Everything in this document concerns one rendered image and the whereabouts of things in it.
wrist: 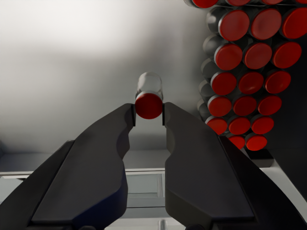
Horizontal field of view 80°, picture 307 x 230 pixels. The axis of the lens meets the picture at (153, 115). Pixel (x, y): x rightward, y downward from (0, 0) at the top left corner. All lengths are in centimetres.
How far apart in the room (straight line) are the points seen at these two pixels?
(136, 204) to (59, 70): 100
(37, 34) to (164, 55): 12
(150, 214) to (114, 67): 97
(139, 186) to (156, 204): 69
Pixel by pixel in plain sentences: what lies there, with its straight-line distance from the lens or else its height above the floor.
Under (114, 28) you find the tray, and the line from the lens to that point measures 20.
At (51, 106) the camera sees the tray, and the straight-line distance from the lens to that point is 25.
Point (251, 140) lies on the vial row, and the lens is 22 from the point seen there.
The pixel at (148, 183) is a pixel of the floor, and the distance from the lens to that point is 178.
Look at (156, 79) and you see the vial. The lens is 15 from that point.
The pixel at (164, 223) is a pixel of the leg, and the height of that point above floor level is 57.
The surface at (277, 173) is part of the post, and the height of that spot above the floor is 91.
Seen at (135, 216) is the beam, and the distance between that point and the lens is 111.
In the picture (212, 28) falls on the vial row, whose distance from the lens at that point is 18.
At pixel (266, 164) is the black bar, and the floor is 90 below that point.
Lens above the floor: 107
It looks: 58 degrees down
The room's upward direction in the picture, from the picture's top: 180 degrees clockwise
